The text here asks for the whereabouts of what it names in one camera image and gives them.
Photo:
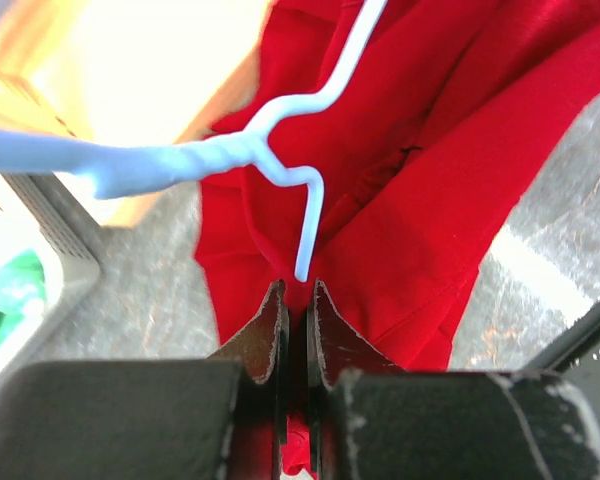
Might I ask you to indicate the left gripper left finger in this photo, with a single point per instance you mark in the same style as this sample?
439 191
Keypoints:
255 345

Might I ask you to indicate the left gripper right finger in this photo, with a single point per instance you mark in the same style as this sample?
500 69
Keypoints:
333 345

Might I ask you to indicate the light blue wire hanger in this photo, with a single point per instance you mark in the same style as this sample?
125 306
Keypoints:
109 172

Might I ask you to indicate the red skirt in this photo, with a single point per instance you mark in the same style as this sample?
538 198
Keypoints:
451 112

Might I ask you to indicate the green white cloth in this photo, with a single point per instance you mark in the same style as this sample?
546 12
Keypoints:
22 291

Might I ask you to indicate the white laundry basket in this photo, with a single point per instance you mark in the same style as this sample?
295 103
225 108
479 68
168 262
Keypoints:
28 221

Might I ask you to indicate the wooden clothes rack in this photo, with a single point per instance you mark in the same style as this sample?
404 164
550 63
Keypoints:
126 73

